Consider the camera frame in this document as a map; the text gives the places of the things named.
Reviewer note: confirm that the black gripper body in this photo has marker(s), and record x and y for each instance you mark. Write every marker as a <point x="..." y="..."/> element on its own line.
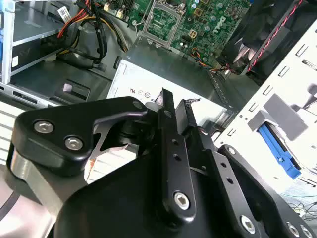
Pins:
<point x="119" y="210"/>

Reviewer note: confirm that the hard disk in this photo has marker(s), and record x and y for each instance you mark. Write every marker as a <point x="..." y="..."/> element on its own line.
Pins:
<point x="272" y="146"/>

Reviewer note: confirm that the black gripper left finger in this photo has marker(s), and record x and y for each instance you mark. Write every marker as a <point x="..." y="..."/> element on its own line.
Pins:
<point x="74" y="116"/>

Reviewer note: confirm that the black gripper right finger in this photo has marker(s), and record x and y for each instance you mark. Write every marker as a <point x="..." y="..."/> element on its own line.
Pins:
<point x="237" y="203"/>

